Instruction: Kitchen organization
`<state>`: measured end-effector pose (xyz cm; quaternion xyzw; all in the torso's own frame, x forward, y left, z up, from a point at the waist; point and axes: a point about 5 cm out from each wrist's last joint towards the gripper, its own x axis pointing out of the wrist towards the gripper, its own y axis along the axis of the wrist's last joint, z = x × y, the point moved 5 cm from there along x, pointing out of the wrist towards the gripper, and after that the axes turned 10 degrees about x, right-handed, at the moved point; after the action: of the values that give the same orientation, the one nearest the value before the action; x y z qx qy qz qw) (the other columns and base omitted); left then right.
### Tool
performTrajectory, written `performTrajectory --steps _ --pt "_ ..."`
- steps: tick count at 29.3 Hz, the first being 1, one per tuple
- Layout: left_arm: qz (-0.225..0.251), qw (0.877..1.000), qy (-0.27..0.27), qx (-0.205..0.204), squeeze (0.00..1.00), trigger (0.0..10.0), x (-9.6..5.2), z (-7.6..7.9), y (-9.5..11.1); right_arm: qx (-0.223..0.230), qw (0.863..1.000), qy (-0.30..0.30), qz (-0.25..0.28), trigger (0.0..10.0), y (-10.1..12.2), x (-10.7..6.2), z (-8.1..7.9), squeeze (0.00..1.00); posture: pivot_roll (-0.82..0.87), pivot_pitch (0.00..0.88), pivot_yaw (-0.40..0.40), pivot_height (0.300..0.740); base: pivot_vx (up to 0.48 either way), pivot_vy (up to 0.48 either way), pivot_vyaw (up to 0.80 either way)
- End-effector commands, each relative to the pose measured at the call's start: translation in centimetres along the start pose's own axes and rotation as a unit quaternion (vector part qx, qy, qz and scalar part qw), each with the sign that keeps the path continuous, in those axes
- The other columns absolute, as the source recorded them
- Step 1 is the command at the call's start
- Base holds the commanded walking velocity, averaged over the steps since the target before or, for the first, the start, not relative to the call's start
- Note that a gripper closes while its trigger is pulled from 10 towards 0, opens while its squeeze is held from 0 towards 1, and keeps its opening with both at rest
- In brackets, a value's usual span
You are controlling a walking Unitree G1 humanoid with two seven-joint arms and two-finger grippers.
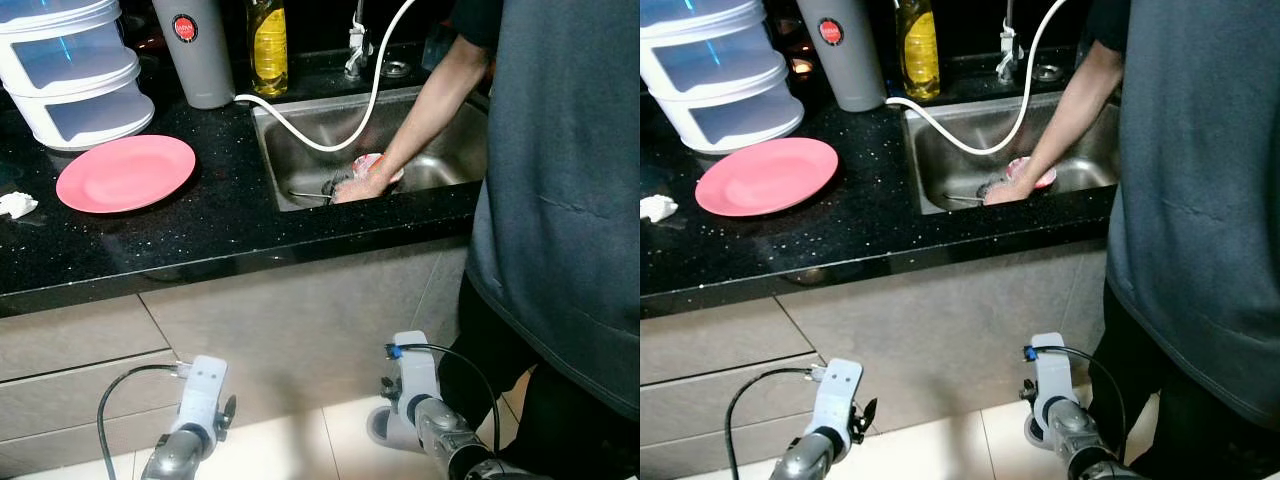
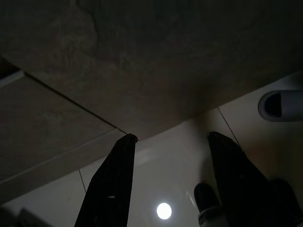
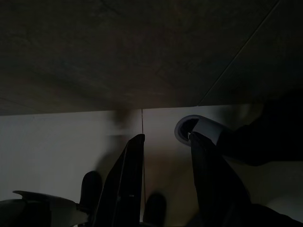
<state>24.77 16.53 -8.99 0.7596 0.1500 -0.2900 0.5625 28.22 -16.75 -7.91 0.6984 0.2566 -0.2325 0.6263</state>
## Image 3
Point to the person black trouser leg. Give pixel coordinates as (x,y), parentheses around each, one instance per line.
(265,132)

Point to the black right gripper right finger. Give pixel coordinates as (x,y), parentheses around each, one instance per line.
(213,189)

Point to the black left robot foot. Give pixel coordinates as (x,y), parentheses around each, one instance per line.
(91,189)

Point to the black right robot foot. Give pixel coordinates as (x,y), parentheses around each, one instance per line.
(155,208)

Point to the silver right robot leg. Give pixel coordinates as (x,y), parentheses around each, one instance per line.
(35,208)

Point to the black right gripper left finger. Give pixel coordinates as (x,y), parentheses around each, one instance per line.
(125,184)

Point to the black robot foot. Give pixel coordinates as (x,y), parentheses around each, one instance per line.
(155,208)
(91,189)

